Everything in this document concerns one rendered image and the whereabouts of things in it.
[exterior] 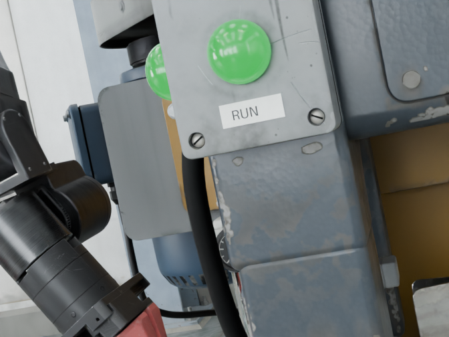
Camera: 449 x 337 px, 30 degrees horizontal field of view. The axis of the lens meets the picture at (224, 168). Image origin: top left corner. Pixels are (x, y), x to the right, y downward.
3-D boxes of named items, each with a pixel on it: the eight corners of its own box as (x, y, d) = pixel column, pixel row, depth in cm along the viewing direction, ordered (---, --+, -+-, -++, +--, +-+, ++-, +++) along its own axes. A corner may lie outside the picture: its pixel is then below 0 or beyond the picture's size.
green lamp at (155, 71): (144, 105, 41) (131, 45, 41) (161, 104, 44) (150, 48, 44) (194, 95, 40) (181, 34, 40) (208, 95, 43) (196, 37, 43)
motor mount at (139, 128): (121, 245, 86) (89, 89, 85) (141, 234, 92) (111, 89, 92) (399, 196, 80) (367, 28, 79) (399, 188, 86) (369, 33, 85)
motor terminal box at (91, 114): (87, 214, 88) (64, 105, 87) (82, 208, 98) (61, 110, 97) (164, 197, 89) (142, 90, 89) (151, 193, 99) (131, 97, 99)
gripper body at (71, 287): (156, 287, 69) (96, 221, 70) (115, 319, 59) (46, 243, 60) (103, 337, 71) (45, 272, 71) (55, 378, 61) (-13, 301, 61)
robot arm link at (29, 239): (-46, 237, 64) (-4, 188, 62) (4, 214, 71) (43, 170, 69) (13, 303, 64) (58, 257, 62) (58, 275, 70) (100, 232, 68)
